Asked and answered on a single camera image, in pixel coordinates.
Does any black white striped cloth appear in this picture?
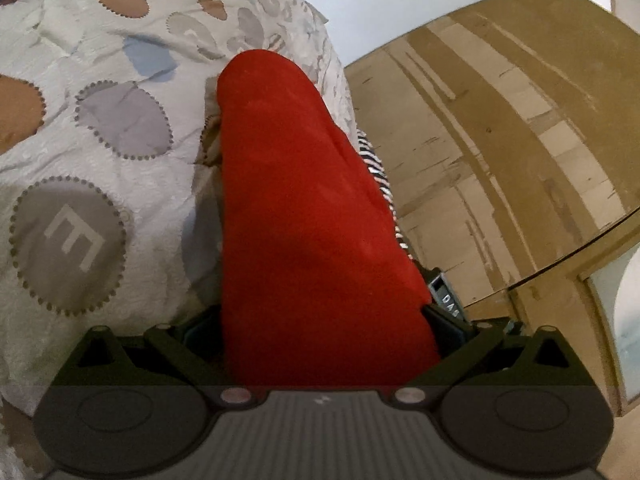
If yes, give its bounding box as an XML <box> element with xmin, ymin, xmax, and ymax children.
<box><xmin>356</xmin><ymin>129</ymin><xmax>417</xmax><ymax>262</ymax></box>

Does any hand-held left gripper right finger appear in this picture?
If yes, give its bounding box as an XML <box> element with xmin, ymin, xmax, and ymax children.
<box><xmin>392</xmin><ymin>306</ymin><xmax>597</xmax><ymax>407</ymax></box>

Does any brown wooden wardrobe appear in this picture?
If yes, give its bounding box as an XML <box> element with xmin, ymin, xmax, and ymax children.
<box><xmin>345</xmin><ymin>0</ymin><xmax>640</xmax><ymax>418</ymax></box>

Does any grey printed box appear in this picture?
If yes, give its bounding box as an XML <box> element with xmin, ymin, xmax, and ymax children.
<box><xmin>424</xmin><ymin>267</ymin><xmax>467</xmax><ymax>320</ymax></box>

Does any framed glass panel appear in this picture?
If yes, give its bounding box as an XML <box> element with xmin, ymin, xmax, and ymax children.
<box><xmin>580</xmin><ymin>249</ymin><xmax>640</xmax><ymax>417</ymax></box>

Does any red cloth garment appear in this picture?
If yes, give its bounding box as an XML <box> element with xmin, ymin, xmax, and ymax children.
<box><xmin>216</xmin><ymin>50</ymin><xmax>442</xmax><ymax>390</ymax></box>

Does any white dotted bedspread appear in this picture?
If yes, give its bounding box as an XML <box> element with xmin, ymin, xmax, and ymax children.
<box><xmin>0</xmin><ymin>0</ymin><xmax>362</xmax><ymax>463</ymax></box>

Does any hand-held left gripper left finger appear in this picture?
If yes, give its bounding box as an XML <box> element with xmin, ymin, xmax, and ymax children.
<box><xmin>50</xmin><ymin>305</ymin><xmax>254</xmax><ymax>411</ymax></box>

